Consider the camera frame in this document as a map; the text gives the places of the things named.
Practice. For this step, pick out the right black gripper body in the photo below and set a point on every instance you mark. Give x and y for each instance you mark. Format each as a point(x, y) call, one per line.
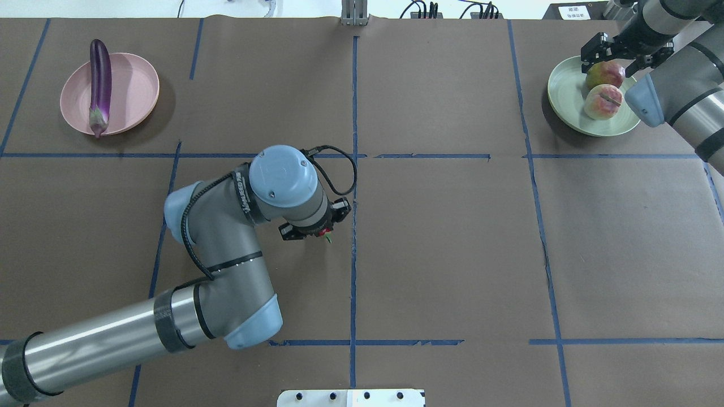
point(634, 35)

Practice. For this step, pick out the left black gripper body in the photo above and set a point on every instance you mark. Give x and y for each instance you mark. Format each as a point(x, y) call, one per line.
point(314, 229)

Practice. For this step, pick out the red chili pepper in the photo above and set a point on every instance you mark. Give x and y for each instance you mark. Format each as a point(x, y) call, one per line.
point(326, 234)

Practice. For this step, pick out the red apple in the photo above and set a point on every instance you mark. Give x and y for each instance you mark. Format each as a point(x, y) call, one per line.
point(607, 72)

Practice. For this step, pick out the pale peach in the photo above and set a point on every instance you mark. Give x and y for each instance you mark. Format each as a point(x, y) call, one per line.
point(603, 102)

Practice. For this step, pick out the purple eggplant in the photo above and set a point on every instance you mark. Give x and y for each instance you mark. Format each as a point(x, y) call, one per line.
point(101, 88)

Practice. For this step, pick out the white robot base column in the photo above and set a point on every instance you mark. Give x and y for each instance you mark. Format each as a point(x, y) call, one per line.
point(353, 397)

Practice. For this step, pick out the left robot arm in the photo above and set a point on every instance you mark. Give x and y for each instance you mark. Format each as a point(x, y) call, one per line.
point(134, 326)

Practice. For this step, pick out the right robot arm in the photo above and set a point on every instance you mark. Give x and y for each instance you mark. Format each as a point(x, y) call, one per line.
point(681, 45)

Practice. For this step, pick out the white paper label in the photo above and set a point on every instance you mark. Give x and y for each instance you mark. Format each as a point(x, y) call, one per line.
point(574, 12)

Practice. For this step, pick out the green plate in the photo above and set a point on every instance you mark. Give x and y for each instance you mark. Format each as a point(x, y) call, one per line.
point(567, 92)

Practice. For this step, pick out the pink plate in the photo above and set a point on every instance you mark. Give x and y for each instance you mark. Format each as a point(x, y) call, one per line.
point(135, 92)

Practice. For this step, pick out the aluminium frame post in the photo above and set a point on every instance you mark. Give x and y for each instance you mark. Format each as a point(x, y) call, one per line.
point(354, 13)

